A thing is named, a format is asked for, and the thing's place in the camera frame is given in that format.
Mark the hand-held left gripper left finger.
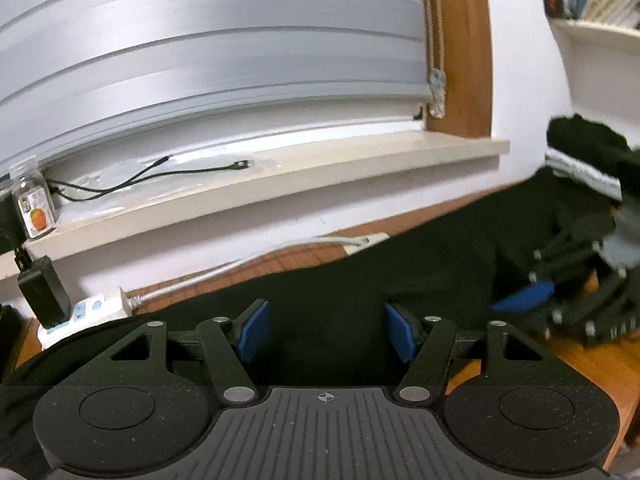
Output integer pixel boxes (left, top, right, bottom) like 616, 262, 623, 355
107, 299, 273, 405

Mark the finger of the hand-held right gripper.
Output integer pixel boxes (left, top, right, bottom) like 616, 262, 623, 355
541, 266, 640, 350
492, 214, 619, 314

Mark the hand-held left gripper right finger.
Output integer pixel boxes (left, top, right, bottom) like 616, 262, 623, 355
384, 302, 546, 405

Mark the black garment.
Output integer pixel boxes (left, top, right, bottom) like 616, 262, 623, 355
0, 165, 631, 466
545, 114, 640, 191

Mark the grey striped folded garment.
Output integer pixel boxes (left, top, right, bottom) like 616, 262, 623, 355
544, 147, 623, 198

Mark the black folded garment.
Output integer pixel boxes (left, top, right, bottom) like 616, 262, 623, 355
545, 114, 640, 191

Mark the beige window sill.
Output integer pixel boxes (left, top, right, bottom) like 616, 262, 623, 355
0, 136, 512, 281

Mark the white bookshelf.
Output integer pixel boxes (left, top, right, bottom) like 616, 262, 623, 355
547, 15, 640, 126

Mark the black power adapter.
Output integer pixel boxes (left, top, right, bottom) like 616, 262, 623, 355
15, 246, 71, 331

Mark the clear jar orange label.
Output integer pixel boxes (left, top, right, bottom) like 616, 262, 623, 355
10, 162, 60, 238

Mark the black box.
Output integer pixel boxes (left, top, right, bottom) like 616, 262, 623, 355
0, 195, 23, 256

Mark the grey window blind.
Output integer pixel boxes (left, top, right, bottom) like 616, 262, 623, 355
0, 0, 436, 176

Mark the black cable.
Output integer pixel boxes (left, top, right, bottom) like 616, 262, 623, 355
47, 156, 256, 203

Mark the white window frame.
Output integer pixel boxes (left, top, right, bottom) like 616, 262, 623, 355
45, 105, 428, 196

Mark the beaded blind cord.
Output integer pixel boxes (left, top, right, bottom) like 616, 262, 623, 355
422, 0, 448, 121

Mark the wooden window frame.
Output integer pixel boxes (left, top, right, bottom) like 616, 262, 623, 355
425, 0, 493, 140

